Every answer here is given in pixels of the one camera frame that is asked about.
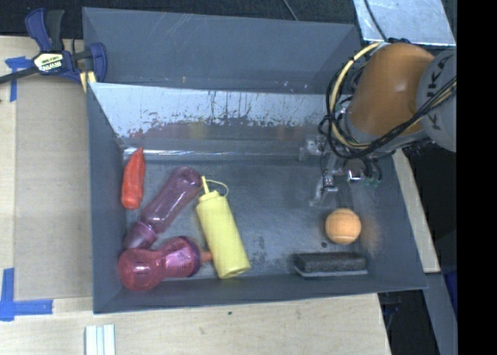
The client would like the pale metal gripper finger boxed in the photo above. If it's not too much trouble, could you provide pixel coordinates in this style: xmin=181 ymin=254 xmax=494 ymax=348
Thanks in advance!
xmin=315 ymin=174 xmax=335 ymax=200
xmin=309 ymin=186 xmax=340 ymax=207

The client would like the orange ball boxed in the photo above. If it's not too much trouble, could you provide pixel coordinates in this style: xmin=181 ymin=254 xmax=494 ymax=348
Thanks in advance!
xmin=324 ymin=207 xmax=363 ymax=246

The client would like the grey metal bin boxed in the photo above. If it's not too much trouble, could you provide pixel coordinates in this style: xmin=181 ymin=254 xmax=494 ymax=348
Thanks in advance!
xmin=81 ymin=6 xmax=429 ymax=315

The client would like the yellow squeeze bottle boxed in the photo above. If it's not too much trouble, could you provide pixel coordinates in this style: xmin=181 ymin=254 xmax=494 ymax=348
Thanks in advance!
xmin=195 ymin=175 xmax=252 ymax=280

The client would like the purple baby bottle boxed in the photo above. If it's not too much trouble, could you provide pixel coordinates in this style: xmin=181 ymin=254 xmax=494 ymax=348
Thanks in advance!
xmin=121 ymin=166 xmax=203 ymax=250

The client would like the pink baby bottle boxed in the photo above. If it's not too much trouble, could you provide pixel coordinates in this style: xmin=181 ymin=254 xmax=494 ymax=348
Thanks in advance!
xmin=117 ymin=236 xmax=214 ymax=292

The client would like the red toy chili pepper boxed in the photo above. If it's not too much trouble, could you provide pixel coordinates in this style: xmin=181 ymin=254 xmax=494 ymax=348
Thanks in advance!
xmin=120 ymin=146 xmax=147 ymax=211

